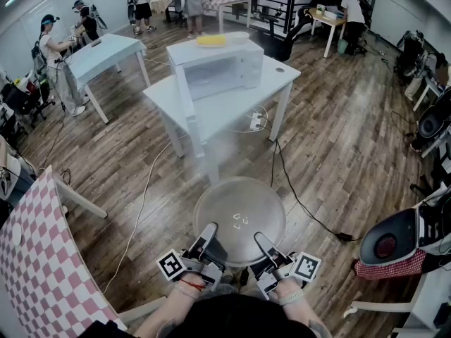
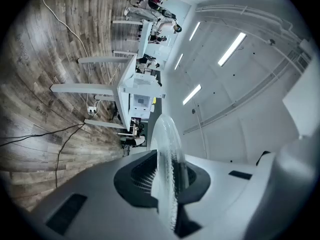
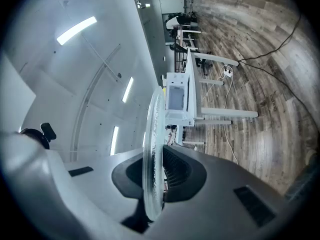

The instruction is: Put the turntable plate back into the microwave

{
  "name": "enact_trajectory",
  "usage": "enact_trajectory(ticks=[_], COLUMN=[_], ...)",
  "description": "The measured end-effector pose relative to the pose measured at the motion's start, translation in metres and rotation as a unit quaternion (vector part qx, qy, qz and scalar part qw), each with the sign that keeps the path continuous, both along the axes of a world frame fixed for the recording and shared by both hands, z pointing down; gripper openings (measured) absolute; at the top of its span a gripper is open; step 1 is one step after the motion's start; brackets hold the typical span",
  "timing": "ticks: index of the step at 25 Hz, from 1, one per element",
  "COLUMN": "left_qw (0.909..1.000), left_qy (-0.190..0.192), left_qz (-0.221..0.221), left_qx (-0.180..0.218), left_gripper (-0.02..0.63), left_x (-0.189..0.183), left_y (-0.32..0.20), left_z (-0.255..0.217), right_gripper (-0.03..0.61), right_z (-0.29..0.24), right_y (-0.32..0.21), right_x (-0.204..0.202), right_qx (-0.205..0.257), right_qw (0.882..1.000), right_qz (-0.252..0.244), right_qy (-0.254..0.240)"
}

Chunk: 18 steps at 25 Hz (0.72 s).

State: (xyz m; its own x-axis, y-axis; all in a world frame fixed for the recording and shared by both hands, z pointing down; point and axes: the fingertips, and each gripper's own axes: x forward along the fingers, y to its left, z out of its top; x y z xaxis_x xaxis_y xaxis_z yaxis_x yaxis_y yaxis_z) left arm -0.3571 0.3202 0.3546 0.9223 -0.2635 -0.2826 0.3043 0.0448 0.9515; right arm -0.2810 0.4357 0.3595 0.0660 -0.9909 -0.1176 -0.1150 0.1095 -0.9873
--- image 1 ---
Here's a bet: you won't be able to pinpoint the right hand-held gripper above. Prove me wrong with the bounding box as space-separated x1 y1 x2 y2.
249 231 322 301

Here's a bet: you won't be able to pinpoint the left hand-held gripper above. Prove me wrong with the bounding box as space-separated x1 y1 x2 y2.
156 222 229 292

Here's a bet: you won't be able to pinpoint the clear glass turntable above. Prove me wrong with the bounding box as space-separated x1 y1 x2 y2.
192 176 286 268

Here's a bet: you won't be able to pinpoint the person's left forearm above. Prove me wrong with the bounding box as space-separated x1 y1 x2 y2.
133 275 211 338

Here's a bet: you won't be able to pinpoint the person's right forearm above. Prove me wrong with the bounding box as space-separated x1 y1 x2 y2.
276 276 334 338

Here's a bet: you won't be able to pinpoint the person's camouflage trousers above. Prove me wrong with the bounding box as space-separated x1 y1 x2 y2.
202 264 264 299

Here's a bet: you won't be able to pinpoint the beige wristwatch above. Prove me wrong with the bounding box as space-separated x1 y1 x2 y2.
278 289 304 306

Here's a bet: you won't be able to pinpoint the pale translucent bangle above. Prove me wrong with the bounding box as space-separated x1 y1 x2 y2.
174 283 200 299

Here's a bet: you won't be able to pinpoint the person's black shirt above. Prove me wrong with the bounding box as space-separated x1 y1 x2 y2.
165 292 318 338

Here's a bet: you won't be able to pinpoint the red checkered cloth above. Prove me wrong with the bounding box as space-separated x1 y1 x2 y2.
353 249 428 281

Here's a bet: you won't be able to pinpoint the black white backpack unit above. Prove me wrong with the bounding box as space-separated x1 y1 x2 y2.
358 184 451 273

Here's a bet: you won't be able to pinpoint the white power strip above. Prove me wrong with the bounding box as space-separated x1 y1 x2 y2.
249 111 264 132

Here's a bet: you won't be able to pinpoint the pink checkered tablecloth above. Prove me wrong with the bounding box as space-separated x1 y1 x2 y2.
0 165 128 338

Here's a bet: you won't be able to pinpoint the white microwave oven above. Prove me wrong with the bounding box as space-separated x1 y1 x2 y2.
165 30 266 158

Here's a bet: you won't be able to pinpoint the white round disc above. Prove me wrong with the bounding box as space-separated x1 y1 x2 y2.
9 223 23 246

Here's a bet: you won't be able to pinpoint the beige oval plate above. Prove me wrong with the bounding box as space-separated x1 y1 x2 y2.
196 37 228 49

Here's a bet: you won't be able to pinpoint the yellow corn cob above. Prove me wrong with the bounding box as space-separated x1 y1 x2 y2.
196 35 227 47

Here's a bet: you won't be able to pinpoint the black round equipment unit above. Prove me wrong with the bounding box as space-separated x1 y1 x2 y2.
410 89 451 154

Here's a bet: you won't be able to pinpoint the pale blue table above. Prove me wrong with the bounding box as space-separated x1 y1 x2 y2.
66 32 148 125

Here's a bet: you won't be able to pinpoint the black office chair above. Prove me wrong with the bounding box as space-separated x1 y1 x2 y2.
259 6 315 62
1 81 56 130

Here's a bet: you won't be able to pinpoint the wooden top table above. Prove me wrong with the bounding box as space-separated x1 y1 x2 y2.
307 7 349 59

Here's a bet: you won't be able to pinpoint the black metal railing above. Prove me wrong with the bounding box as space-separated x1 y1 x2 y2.
211 0 320 37

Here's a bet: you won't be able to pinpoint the red string bracelet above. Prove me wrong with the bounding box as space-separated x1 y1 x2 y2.
179 279 206 292

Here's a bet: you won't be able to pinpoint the black floor cable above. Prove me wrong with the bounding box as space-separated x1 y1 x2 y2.
269 137 364 242

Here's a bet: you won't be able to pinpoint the white floor cable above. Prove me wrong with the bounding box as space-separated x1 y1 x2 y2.
101 141 173 295

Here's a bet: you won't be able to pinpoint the white table with cable hole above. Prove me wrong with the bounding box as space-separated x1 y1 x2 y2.
142 54 302 186

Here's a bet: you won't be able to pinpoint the white table frame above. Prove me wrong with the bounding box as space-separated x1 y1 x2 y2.
343 269 451 338

